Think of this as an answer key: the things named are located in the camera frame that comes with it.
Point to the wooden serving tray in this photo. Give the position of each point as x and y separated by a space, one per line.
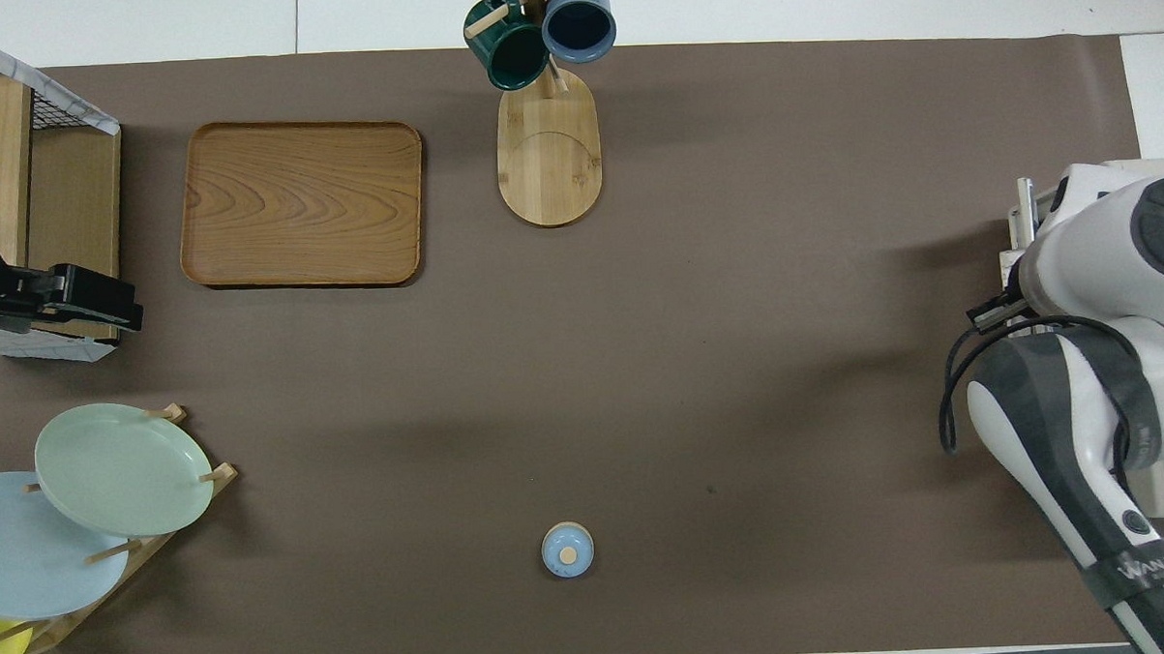
302 203

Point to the wooden plate rack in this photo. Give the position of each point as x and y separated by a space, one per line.
135 565

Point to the light blue racked plate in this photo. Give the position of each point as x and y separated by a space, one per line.
38 559

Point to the pale green racked plate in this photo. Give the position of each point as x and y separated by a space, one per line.
122 469

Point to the dark green ceramic mug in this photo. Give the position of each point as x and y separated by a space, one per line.
510 54

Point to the wooden mug tree stand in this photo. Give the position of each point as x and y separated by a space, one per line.
549 164

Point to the small blue lidded jar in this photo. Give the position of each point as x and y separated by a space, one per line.
568 550

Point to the brown table mat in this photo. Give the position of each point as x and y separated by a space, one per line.
641 364

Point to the white patterned cloth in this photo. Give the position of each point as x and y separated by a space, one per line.
61 93
60 350

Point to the blue ceramic mug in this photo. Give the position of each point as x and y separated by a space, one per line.
579 27

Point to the wooden stepped shelf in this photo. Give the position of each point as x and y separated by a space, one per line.
74 209

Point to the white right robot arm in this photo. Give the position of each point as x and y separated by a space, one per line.
1103 280

